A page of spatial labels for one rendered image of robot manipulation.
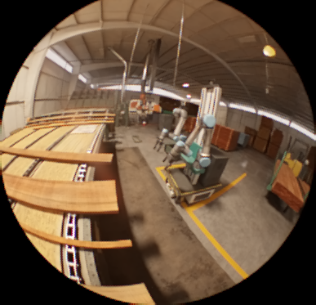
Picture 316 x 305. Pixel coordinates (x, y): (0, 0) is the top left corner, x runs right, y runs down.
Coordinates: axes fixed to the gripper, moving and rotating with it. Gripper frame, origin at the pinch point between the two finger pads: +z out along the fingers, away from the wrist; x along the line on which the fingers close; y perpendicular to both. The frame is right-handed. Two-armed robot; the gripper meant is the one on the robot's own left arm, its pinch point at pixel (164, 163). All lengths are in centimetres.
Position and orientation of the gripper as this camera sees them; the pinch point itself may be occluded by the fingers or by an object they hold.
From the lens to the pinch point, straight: 115.0
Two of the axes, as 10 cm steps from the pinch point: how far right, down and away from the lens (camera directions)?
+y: -8.4, -4.2, -3.4
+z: -5.3, 7.6, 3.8
